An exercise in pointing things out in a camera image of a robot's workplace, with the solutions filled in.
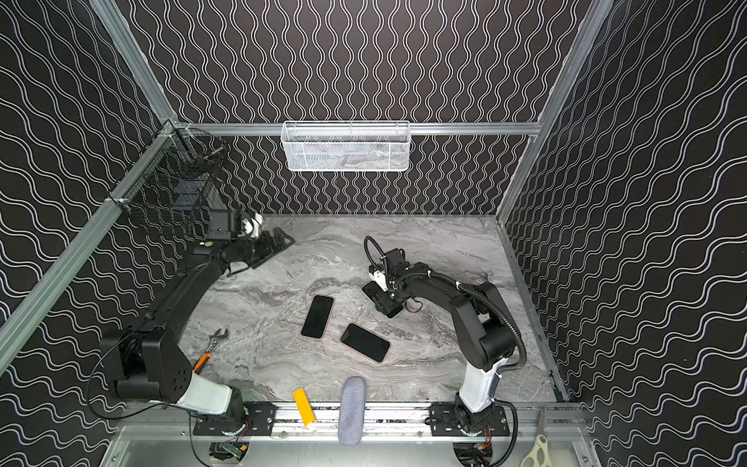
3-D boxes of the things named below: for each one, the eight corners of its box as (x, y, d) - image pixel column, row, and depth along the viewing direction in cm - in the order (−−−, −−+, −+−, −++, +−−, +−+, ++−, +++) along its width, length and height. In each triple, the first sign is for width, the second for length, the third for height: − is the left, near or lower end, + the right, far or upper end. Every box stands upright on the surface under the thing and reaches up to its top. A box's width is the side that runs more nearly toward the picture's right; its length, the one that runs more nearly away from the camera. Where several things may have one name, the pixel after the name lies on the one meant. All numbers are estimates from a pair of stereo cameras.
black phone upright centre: (302, 335, 91) (299, 329, 88) (316, 299, 99) (314, 292, 96) (321, 338, 90) (318, 332, 87) (333, 302, 98) (331, 296, 95)
